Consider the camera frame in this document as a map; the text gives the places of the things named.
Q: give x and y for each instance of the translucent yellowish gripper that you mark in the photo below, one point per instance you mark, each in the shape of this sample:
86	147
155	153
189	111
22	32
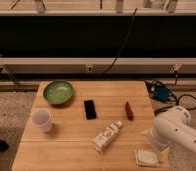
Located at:
159	142

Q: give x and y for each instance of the white square sponge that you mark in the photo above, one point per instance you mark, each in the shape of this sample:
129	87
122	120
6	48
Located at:
146	158

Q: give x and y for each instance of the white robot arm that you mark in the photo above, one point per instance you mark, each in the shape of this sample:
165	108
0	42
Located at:
172	125

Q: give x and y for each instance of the green ceramic bowl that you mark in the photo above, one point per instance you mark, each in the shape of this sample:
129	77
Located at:
58	92

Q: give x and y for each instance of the white ceramic cup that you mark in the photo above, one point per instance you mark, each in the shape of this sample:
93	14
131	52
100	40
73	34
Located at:
41	118

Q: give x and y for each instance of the small red-brown object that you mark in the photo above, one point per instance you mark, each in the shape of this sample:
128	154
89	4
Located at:
128	111

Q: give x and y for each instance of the blue power box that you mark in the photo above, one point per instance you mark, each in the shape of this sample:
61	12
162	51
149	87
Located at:
161	94

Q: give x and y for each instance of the white tube bottle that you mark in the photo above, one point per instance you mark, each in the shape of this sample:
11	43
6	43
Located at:
106	136

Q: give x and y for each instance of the black rectangular block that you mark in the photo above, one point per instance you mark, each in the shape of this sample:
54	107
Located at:
90	109

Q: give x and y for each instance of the black chair base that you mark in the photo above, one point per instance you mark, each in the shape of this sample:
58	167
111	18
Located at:
3	146

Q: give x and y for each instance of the white wall outlet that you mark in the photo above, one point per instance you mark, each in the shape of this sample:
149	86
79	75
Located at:
90	69

